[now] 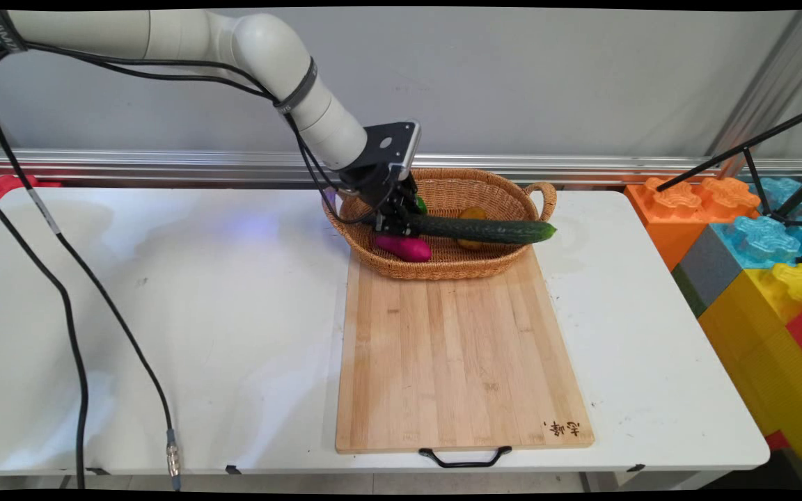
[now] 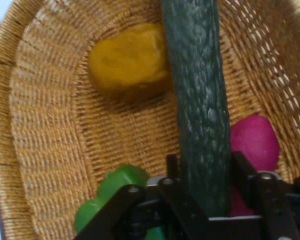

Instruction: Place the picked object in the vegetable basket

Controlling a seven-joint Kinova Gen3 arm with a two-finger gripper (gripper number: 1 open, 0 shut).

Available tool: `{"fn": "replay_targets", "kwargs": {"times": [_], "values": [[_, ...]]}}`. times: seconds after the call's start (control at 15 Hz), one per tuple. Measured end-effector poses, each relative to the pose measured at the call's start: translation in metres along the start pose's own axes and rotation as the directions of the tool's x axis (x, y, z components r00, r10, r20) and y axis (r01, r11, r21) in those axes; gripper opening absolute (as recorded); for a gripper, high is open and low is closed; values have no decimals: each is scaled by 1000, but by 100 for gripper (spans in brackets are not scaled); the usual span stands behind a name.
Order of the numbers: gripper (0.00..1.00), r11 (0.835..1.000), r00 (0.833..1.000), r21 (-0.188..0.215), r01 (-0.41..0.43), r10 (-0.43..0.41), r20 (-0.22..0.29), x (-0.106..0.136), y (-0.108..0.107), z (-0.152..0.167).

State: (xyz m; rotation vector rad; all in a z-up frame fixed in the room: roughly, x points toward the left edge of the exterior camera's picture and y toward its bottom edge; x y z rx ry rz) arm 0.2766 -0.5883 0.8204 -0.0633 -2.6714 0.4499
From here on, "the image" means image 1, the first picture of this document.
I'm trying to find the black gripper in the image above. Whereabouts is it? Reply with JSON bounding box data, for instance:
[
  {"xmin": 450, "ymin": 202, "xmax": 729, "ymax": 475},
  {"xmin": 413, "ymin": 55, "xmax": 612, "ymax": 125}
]
[{"xmin": 338, "ymin": 163, "xmax": 420, "ymax": 238}]

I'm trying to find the long dark green cucumber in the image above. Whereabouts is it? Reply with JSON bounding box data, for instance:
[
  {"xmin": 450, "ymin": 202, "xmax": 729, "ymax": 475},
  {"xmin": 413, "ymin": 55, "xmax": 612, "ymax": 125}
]
[{"xmin": 401, "ymin": 212, "xmax": 558, "ymax": 245}]

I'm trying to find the purple sweet potato toy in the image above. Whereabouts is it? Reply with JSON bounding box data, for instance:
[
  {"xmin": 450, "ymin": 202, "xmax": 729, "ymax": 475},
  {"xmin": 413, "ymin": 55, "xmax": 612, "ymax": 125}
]
[{"xmin": 372, "ymin": 234, "xmax": 433, "ymax": 264}]

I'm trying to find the yellow-brown potato toy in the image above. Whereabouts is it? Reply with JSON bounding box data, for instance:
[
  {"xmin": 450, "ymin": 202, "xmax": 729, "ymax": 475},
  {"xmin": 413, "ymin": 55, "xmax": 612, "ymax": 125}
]
[{"xmin": 457, "ymin": 206, "xmax": 489, "ymax": 251}]

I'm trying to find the woven wicker basket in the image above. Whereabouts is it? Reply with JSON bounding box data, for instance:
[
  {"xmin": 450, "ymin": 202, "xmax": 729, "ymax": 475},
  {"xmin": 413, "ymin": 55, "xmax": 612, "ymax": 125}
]
[{"xmin": 322, "ymin": 168, "xmax": 558, "ymax": 282}]

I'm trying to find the bamboo cutting board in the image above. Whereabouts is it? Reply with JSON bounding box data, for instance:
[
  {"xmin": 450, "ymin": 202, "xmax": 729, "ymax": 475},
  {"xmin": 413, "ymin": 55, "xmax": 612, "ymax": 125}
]
[{"xmin": 335, "ymin": 245, "xmax": 595, "ymax": 454}]

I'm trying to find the orange giant building block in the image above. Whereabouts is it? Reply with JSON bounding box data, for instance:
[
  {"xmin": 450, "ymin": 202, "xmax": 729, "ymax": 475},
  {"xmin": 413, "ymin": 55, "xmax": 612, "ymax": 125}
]
[{"xmin": 624, "ymin": 176, "xmax": 763, "ymax": 272}]

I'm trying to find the grey giant building block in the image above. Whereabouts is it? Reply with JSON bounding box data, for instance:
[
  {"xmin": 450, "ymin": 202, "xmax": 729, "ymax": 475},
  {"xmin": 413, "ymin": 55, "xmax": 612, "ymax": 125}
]
[{"xmin": 672, "ymin": 224, "xmax": 744, "ymax": 319}]

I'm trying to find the black tripod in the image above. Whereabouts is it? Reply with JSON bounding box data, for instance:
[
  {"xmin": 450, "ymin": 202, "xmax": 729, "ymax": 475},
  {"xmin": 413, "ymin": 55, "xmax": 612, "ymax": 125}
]
[{"xmin": 656, "ymin": 102, "xmax": 802, "ymax": 229}]

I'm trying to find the blue giant building block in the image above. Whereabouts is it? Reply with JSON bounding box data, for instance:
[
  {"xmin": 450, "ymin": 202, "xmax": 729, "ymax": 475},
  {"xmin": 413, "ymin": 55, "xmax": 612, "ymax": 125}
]
[{"xmin": 710, "ymin": 177, "xmax": 802, "ymax": 271}]

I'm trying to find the yellow giant building block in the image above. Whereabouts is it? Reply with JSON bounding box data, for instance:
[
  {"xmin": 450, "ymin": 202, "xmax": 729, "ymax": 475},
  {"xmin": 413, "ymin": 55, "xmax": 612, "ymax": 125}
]
[{"xmin": 698, "ymin": 262, "xmax": 802, "ymax": 490}]

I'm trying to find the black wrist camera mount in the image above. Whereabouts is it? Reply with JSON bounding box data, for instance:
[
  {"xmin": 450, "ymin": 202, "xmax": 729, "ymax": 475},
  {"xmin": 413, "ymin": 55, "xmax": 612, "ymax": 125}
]
[{"xmin": 350, "ymin": 120, "xmax": 421, "ymax": 180}]

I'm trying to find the aluminium rail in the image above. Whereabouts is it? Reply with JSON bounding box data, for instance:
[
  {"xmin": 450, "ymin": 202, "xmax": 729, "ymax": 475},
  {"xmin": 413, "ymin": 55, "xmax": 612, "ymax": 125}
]
[{"xmin": 0, "ymin": 148, "xmax": 802, "ymax": 189}]

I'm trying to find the black cutting board handle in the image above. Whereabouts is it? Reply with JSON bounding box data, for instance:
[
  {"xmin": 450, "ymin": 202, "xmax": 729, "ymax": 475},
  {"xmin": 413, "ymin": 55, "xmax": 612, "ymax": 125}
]
[{"xmin": 418, "ymin": 445, "xmax": 514, "ymax": 469}]

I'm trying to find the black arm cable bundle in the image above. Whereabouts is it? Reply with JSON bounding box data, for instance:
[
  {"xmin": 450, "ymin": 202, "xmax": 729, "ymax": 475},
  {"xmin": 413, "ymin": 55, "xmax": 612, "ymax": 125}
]
[{"xmin": 0, "ymin": 40, "xmax": 402, "ymax": 227}]

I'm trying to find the black cable with metal connector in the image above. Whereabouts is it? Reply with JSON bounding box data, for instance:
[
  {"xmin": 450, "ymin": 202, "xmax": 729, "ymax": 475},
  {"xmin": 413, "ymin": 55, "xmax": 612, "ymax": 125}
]
[{"xmin": 0, "ymin": 43, "xmax": 182, "ymax": 491}]

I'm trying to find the plain black cable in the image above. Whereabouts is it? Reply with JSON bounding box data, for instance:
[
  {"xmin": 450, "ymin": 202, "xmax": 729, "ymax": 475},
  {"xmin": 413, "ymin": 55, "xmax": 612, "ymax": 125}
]
[{"xmin": 0, "ymin": 177, "xmax": 90, "ymax": 490}]

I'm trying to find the diagonal aluminium post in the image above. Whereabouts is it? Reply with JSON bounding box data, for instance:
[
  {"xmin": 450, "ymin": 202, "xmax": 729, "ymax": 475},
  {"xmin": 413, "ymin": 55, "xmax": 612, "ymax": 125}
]
[{"xmin": 705, "ymin": 10, "xmax": 802, "ymax": 176}]

